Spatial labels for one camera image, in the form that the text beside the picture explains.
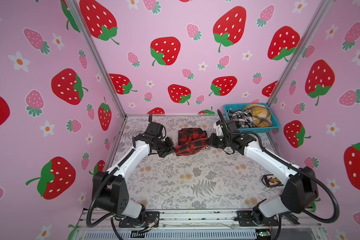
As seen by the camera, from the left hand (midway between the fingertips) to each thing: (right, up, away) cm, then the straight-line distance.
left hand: (177, 148), depth 82 cm
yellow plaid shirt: (+61, +20, +25) cm, 69 cm away
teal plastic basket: (+47, +29, +35) cm, 65 cm away
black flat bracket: (+59, -34, -9) cm, 69 cm away
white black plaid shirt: (+48, +19, +25) cm, 57 cm away
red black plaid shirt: (+9, +3, +22) cm, 24 cm away
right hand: (+15, +5, 0) cm, 16 cm away
